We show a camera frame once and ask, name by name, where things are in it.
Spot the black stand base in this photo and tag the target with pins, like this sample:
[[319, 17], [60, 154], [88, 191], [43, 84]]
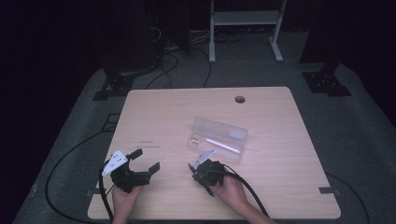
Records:
[[325, 82], [116, 85]]

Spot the white metal table frame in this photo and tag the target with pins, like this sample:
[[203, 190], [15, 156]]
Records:
[[246, 18]]

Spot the clear plastic pencil case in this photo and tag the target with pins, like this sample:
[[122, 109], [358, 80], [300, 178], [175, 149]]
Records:
[[218, 127]]

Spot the person's right hand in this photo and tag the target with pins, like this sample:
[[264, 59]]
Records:
[[232, 191]]

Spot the person's left hand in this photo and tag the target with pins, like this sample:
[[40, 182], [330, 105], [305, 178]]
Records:
[[124, 200]]

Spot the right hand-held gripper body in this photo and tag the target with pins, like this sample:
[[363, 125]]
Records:
[[208, 172]]

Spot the white pen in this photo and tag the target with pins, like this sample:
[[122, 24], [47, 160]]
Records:
[[222, 146]]

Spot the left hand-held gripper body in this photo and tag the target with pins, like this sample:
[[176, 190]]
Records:
[[127, 179]]

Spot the grey tape strip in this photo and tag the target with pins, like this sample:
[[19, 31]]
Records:
[[329, 190]]

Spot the beige eraser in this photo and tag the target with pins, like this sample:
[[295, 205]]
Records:
[[195, 140]]

